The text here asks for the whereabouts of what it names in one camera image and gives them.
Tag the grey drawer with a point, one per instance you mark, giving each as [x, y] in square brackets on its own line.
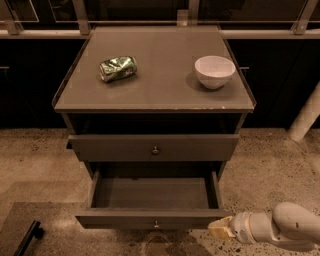
[141, 148]
[155, 203]

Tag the metal window railing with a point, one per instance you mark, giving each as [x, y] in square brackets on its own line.
[235, 19]

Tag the white ceramic bowl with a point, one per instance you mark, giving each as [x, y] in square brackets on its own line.
[214, 71]

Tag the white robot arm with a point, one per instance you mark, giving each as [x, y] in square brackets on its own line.
[288, 226]

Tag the white pillar base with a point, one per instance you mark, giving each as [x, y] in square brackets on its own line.
[307, 116]

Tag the grey top drawer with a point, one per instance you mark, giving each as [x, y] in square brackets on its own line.
[141, 148]

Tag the black bar on floor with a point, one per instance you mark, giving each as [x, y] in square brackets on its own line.
[34, 231]

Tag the crushed green soda can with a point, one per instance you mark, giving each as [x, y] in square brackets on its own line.
[117, 68]

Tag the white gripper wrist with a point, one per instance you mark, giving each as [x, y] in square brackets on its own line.
[240, 225]

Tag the grey drawer cabinet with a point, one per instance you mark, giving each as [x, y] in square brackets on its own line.
[164, 96]

